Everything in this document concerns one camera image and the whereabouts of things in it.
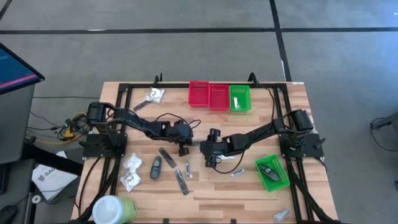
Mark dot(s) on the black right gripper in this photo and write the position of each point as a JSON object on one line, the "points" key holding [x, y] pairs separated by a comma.
{"points": [[214, 147]]}

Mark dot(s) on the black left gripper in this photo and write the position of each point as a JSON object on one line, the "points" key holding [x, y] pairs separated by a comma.
{"points": [[182, 132]]}

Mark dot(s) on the black nail file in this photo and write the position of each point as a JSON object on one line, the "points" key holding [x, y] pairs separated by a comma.
{"points": [[167, 157], [141, 105], [182, 182]]}

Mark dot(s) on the silver nail clipper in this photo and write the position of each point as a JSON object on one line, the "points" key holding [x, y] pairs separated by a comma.
{"points": [[281, 215], [237, 173], [188, 170], [235, 103]]}

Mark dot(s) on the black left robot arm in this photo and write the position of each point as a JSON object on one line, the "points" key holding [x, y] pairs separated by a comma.
{"points": [[140, 122]]}

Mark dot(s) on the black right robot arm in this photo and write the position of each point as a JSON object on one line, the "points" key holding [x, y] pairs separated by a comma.
{"points": [[255, 133]]}

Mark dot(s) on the red plastic basket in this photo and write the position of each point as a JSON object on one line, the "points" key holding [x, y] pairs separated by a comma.
{"points": [[219, 97], [199, 94]]}

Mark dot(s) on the green plastic basket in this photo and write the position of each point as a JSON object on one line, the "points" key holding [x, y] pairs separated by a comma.
{"points": [[280, 183], [244, 93]]}

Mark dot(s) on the green white wipes canister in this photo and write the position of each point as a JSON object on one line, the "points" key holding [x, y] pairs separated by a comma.
{"points": [[109, 210]]}

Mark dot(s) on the black desk beam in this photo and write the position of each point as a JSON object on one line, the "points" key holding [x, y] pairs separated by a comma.
{"points": [[53, 161]]}

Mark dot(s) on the white printed booklet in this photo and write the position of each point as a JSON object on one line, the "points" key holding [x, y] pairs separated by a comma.
{"points": [[51, 182]]}

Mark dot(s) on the white tape roll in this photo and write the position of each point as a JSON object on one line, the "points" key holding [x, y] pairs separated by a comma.
{"points": [[36, 199]]}

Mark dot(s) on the computer monitor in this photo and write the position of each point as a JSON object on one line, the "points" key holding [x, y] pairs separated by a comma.
{"points": [[15, 71]]}

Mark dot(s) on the black aluminium table frame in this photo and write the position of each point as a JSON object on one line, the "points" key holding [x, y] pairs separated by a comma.
{"points": [[174, 85]]}

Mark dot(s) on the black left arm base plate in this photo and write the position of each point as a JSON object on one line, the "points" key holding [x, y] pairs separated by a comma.
{"points": [[93, 149]]}

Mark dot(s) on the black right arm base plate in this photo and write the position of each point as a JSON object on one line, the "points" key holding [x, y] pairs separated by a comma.
{"points": [[311, 149]]}

